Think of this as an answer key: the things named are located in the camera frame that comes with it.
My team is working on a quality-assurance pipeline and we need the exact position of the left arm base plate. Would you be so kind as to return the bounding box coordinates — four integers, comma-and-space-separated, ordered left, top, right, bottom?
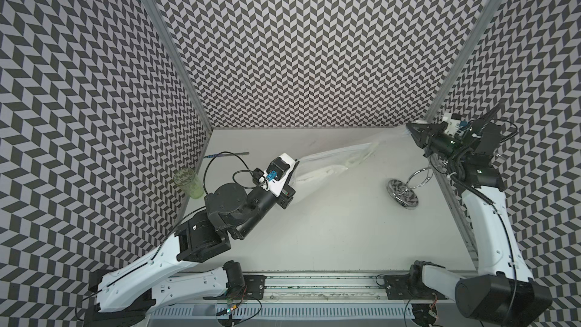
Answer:
203, 274, 266, 301

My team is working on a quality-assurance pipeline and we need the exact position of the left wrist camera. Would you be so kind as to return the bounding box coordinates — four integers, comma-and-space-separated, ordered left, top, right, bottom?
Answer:
263, 153, 299, 197

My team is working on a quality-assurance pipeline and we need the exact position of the purple toothbrush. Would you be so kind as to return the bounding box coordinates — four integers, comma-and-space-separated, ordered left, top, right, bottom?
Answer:
204, 151, 250, 159

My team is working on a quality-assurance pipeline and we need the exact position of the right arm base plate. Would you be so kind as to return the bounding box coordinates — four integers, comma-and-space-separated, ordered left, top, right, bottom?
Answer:
381, 274, 447, 301

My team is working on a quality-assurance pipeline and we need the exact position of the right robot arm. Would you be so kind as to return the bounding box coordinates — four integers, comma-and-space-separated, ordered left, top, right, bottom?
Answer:
406, 117, 552, 326

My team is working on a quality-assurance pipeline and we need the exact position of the aluminium frame rail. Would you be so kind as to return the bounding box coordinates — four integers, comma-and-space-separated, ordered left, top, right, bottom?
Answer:
135, 271, 523, 305

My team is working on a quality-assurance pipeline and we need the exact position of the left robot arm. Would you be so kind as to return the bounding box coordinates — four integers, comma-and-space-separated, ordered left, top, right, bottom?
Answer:
83, 180, 296, 326

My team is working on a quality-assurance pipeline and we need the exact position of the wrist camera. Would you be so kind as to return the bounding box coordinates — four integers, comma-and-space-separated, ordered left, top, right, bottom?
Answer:
263, 153, 299, 197
442, 112, 471, 142

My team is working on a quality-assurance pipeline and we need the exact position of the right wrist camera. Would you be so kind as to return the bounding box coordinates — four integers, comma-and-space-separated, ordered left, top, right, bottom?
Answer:
442, 112, 471, 142

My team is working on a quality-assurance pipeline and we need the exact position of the black corrugated right cable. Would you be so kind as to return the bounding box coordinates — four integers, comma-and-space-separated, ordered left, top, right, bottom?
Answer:
446, 104, 502, 205

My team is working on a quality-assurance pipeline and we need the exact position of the green plastic cup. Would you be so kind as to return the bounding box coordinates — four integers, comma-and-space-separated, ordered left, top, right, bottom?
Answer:
173, 167, 204, 199

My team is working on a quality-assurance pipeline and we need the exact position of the clear plastic vacuum bag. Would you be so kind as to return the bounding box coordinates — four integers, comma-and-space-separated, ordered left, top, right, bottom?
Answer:
289, 126, 410, 203

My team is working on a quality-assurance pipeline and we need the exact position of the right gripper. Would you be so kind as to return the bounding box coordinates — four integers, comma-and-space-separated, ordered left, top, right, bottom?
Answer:
406, 120, 469, 163

